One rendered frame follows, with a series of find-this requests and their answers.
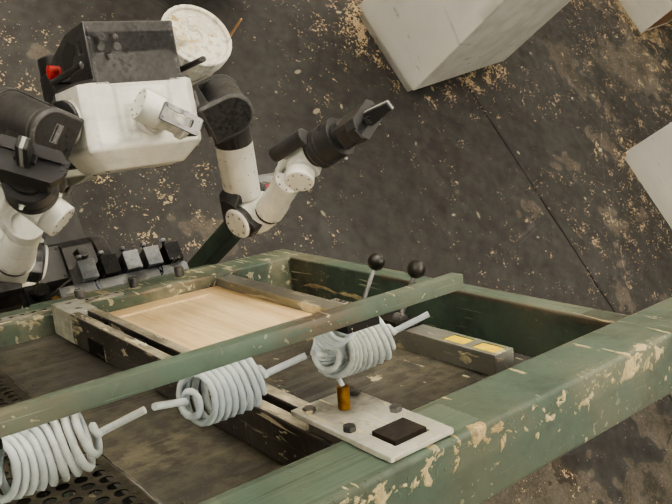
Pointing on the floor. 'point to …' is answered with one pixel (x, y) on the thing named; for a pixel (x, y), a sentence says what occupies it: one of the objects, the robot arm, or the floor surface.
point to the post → (214, 247)
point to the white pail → (199, 39)
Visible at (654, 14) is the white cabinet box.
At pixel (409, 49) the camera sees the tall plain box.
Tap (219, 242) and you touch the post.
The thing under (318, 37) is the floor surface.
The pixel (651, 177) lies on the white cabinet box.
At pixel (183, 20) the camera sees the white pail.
